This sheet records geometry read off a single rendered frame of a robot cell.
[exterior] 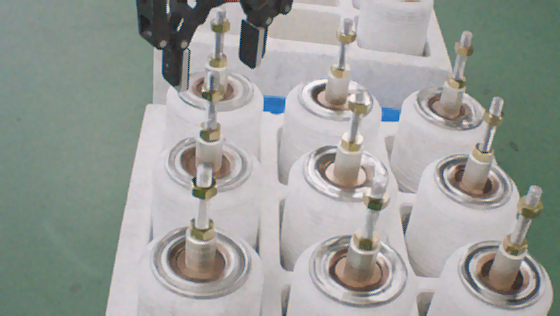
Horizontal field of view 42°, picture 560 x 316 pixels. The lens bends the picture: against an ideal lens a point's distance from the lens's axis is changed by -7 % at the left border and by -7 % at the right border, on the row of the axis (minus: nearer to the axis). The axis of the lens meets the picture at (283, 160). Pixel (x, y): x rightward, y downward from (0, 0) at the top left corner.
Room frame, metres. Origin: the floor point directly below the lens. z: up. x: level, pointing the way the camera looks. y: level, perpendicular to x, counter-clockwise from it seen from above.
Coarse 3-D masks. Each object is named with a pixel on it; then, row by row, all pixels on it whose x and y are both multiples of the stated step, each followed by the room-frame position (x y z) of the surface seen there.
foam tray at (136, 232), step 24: (144, 120) 0.67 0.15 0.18; (264, 120) 0.70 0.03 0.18; (144, 144) 0.63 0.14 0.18; (264, 144) 0.66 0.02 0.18; (384, 144) 0.69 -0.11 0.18; (144, 168) 0.59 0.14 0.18; (264, 168) 0.62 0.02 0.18; (144, 192) 0.56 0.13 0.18; (264, 192) 0.58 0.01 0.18; (144, 216) 0.52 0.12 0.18; (264, 216) 0.54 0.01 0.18; (408, 216) 0.59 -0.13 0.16; (120, 240) 0.49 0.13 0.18; (144, 240) 0.49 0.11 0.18; (264, 240) 0.51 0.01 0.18; (120, 264) 0.46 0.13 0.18; (264, 264) 0.48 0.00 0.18; (120, 288) 0.43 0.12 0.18; (264, 288) 0.45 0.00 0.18; (288, 288) 0.46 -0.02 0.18; (432, 288) 0.48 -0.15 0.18; (120, 312) 0.40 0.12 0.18; (264, 312) 0.43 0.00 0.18
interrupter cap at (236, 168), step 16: (176, 144) 0.54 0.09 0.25; (192, 144) 0.54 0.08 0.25; (224, 144) 0.55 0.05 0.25; (176, 160) 0.52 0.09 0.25; (192, 160) 0.52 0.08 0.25; (224, 160) 0.53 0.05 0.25; (240, 160) 0.53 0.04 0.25; (176, 176) 0.49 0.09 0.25; (192, 176) 0.50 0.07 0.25; (224, 176) 0.50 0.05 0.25; (240, 176) 0.51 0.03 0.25
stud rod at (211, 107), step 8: (216, 72) 0.52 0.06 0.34; (208, 80) 0.52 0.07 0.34; (216, 80) 0.52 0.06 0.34; (208, 88) 0.52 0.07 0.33; (216, 88) 0.52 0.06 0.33; (208, 104) 0.52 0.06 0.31; (216, 104) 0.52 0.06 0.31; (208, 112) 0.52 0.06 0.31; (216, 112) 0.52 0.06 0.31; (208, 120) 0.52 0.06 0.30; (216, 120) 0.52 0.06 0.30; (208, 128) 0.52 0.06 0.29
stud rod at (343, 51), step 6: (348, 18) 0.65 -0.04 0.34; (342, 24) 0.65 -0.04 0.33; (348, 24) 0.64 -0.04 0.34; (342, 30) 0.65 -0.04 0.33; (348, 30) 0.65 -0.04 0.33; (342, 48) 0.65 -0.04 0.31; (348, 48) 0.65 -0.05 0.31; (342, 54) 0.64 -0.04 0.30; (342, 60) 0.64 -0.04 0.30; (336, 66) 0.65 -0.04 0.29; (342, 66) 0.64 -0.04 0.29
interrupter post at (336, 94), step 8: (328, 72) 0.65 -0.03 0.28; (328, 80) 0.64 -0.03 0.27; (336, 80) 0.64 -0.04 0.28; (344, 80) 0.64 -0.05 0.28; (328, 88) 0.64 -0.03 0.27; (336, 88) 0.64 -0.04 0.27; (344, 88) 0.64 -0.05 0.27; (328, 96) 0.64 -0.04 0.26; (336, 96) 0.64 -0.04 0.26; (344, 96) 0.64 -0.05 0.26; (336, 104) 0.64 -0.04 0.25; (344, 104) 0.64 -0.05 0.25
